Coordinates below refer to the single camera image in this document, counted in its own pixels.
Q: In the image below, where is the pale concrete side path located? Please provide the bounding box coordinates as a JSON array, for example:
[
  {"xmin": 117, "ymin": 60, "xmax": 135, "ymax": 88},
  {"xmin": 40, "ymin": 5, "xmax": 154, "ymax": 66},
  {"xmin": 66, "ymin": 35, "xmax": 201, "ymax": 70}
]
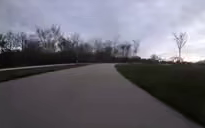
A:
[{"xmin": 0, "ymin": 62, "xmax": 78, "ymax": 74}]

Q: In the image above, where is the dark grass strip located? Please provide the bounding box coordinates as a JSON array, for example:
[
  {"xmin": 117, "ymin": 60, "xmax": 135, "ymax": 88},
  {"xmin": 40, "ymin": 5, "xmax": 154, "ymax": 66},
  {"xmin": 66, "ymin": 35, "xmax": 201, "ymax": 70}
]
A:
[{"xmin": 0, "ymin": 63, "xmax": 91, "ymax": 86}]

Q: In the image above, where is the row of bare trees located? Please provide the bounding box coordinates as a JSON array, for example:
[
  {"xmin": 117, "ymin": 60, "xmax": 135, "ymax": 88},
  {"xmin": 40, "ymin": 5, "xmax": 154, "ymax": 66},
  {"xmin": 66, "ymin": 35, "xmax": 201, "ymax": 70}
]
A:
[{"xmin": 0, "ymin": 23, "xmax": 142, "ymax": 58}]

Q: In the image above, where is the grey concrete path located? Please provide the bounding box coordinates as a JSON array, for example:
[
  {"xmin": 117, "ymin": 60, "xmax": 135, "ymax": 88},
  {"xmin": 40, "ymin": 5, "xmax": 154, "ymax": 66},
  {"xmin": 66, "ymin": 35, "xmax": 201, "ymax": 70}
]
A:
[{"xmin": 0, "ymin": 62, "xmax": 204, "ymax": 128}]

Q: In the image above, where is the dark hedge line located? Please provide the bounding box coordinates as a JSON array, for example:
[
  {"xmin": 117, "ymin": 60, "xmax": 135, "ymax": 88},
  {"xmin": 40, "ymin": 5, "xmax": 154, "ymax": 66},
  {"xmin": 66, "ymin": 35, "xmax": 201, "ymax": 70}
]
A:
[{"xmin": 0, "ymin": 49, "xmax": 142, "ymax": 70}]

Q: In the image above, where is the slender bare tree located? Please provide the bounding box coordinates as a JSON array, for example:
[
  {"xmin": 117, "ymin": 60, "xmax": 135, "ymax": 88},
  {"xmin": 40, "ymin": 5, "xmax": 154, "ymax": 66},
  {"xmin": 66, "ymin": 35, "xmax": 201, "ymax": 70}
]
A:
[{"xmin": 172, "ymin": 31, "xmax": 190, "ymax": 63}]

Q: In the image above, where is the dark grass lawn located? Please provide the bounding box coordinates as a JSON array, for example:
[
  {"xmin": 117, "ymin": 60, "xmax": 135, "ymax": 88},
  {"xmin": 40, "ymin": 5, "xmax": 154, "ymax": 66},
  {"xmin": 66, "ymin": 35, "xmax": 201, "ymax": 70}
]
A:
[{"xmin": 114, "ymin": 61, "xmax": 205, "ymax": 128}]

